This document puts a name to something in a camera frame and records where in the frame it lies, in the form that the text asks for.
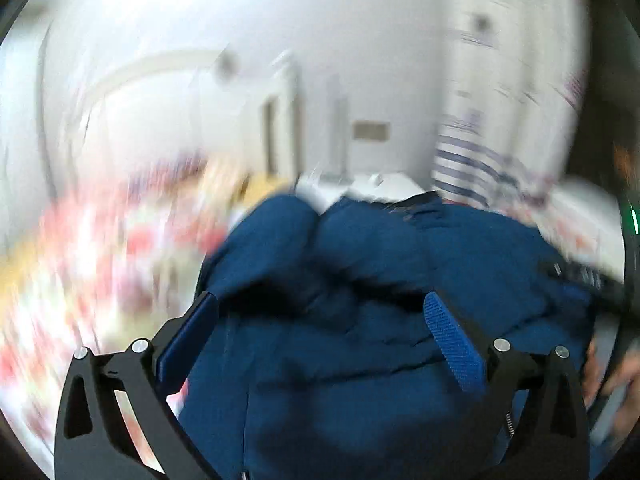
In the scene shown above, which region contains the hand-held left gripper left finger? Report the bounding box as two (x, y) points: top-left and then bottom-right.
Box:
(54, 291), (221, 480)

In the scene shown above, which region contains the blue jacket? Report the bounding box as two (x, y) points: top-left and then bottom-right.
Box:
(177, 192), (601, 480)

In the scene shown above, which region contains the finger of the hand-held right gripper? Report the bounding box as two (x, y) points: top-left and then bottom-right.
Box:
(542, 259), (626, 306)

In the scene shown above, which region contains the striped cloth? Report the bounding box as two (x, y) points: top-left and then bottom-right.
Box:
(432, 110), (586, 208)

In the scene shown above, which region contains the wall switch plate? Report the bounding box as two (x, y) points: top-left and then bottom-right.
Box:
(352, 121), (391, 142)

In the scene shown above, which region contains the white cloth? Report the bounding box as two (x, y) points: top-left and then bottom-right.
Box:
(295, 170), (432, 207)

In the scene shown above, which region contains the person's right hand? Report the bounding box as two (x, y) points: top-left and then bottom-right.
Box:
(582, 340), (640, 441)

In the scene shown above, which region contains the white door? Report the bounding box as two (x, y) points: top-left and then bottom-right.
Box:
(259, 52), (307, 181)

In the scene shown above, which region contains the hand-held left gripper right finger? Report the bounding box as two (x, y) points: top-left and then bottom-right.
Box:
(423, 292), (592, 480)

